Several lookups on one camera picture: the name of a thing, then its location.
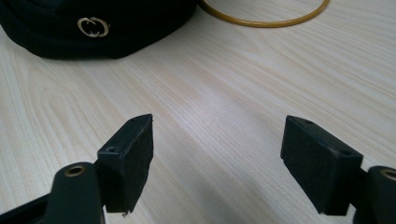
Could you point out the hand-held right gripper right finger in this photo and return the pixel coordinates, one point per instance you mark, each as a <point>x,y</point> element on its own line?
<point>320,168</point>

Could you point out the black bag with gold logo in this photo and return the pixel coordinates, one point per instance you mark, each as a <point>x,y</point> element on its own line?
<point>93,28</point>

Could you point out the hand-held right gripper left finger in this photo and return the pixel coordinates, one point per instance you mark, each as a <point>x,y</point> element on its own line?
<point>126,165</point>

